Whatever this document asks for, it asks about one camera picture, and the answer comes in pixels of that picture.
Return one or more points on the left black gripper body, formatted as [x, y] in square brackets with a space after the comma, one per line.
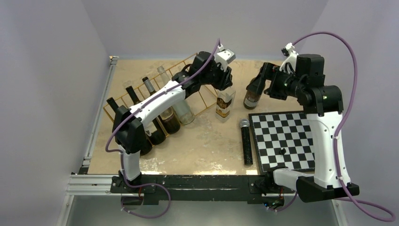
[219, 76]

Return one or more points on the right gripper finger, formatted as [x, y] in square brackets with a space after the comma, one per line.
[267, 71]
[257, 85]

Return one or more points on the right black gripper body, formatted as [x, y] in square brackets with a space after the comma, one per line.
[283, 84]

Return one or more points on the dark wine bottle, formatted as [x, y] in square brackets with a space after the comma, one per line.
[153, 130]
[112, 104]
[251, 100]

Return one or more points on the clear whisky bottle black cap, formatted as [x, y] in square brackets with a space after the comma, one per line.
[224, 103]

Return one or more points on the clear glass bottle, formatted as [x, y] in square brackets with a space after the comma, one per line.
[182, 109]

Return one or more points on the green wine bottle silver neck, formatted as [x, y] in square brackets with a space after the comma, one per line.
[167, 118]

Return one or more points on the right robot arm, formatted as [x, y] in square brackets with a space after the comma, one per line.
[323, 107]

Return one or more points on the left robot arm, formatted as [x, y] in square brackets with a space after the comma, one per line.
[182, 85]

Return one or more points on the black microphone silver head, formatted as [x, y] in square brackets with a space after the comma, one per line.
[246, 142]

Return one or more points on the black white chessboard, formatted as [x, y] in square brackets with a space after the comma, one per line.
[290, 130]

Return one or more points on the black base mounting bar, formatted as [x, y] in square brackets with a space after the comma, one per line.
[253, 189]

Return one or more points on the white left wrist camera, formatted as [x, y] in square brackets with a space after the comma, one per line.
[224, 56]

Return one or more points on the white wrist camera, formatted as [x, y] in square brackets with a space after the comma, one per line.
[224, 56]
[290, 56]

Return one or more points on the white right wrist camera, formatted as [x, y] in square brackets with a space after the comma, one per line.
[290, 56]

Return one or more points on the gold wire wine rack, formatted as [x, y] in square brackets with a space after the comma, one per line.
[198, 102]

